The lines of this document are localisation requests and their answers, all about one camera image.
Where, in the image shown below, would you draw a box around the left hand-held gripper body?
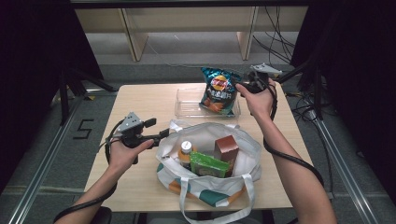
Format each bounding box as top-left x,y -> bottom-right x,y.
111,111 -> 161,165

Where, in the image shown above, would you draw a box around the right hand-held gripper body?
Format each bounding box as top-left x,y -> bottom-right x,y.
245,63 -> 283,95

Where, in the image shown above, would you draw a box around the blue chips bag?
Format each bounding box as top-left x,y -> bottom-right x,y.
199,66 -> 243,117

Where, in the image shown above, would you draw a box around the orange drink bottle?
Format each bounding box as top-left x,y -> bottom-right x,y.
177,140 -> 198,171

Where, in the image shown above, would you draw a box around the clear plastic tray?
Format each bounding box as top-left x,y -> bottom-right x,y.
174,87 -> 241,119

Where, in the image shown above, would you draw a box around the green snack packet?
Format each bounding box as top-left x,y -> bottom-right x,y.
189,151 -> 232,179

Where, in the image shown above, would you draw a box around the brown carton box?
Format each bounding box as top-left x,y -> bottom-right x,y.
214,134 -> 240,176

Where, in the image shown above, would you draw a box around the white tote bag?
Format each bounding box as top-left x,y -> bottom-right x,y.
155,119 -> 263,224

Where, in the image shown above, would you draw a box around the person's left hand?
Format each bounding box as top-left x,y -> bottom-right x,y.
108,138 -> 155,177

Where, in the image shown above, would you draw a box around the person's right hand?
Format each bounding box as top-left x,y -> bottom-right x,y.
235,77 -> 278,121

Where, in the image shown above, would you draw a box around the black metal stand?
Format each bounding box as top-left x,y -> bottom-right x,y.
276,59 -> 325,121
58,66 -> 119,125

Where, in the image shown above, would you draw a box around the beige wooden bench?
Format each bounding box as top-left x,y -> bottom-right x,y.
75,6 -> 309,63

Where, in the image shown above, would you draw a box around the black chair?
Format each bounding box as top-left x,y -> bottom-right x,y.
87,206 -> 113,224

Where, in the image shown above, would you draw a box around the black curtain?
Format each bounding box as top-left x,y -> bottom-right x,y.
0,0 -> 105,194
290,0 -> 396,204

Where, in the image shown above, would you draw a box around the black floor cables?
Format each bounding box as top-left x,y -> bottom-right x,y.
252,6 -> 318,123

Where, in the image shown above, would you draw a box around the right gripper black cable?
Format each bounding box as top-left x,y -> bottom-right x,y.
262,83 -> 326,189

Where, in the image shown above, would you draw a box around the aluminium floor rail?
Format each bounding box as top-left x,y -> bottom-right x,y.
313,118 -> 381,224
7,96 -> 86,224

